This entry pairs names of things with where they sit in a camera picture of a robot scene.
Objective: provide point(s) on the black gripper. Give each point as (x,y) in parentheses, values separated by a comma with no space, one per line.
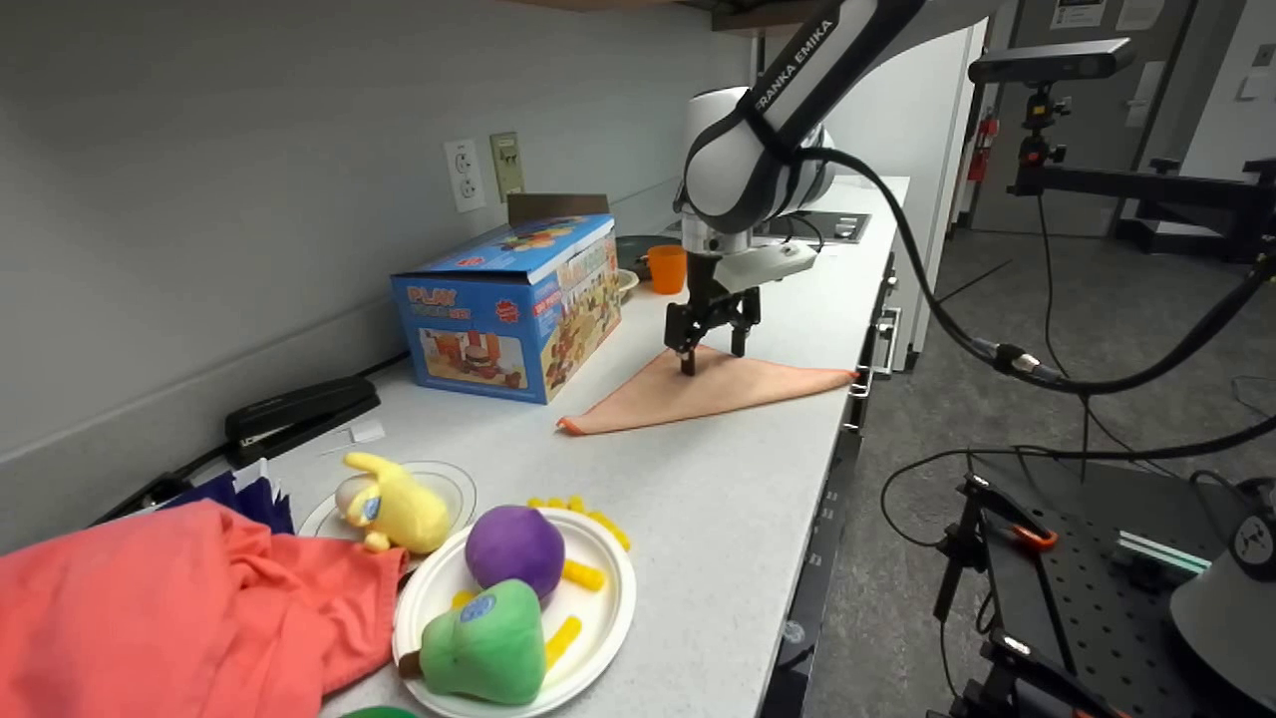
(711,301)

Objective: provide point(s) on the orange microfiber towel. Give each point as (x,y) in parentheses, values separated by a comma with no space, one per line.
(691,400)

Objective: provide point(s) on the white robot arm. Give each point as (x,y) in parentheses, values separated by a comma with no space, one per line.
(742,159)

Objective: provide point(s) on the orange cup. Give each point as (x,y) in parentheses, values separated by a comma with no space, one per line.
(665,274)

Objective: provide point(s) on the beige empty plate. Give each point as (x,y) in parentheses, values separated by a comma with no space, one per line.
(629,281)

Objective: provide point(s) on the dark grey bowl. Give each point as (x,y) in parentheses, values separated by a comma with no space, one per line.
(641,247)

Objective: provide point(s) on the black stovetop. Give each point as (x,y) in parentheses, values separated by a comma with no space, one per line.
(838,223)

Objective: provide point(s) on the blue toy food box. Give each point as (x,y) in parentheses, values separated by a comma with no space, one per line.
(505,319)

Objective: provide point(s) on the yellow crinkle toy fry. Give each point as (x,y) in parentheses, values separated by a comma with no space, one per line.
(606,521)

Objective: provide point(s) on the purple plush ball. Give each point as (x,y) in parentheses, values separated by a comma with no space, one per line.
(517,549)

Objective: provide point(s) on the clear plastic plate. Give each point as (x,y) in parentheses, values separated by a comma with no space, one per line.
(458,485)

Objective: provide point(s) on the white paper plate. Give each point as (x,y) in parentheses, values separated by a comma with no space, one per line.
(602,622)

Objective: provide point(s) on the red fire extinguisher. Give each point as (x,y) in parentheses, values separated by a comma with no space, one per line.
(983,145)

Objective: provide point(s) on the black clamp orange tip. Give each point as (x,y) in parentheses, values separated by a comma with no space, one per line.
(999,513)

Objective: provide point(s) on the yellow plush toy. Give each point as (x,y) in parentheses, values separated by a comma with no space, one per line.
(414,513)

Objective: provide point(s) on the green plush pear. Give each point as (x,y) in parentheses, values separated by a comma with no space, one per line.
(493,651)

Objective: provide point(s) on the black stapler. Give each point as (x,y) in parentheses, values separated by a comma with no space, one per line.
(300,413)

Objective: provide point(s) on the black perforated table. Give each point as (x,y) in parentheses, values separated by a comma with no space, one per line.
(1104,611)

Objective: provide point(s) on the dark blue folded item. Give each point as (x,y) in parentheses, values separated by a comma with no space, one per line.
(252,502)

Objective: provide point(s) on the teal white stick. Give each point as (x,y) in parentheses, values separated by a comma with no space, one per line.
(1164,549)

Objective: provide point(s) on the green topped cup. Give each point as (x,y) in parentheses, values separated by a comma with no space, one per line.
(382,710)

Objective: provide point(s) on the grey round base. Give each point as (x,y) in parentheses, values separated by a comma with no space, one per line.
(1232,638)

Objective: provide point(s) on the coral red cloth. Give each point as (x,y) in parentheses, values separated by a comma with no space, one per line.
(162,611)

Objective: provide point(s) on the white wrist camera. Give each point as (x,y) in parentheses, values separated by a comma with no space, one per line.
(773,259)

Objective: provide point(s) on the beige wall switch plate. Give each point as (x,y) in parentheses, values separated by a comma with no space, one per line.
(509,159)

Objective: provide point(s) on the white wall outlet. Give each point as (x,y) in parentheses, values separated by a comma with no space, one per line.
(467,174)

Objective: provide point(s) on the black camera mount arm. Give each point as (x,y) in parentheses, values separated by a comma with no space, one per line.
(1131,180)

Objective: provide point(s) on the black stereo camera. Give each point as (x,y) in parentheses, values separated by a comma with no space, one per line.
(1064,59)

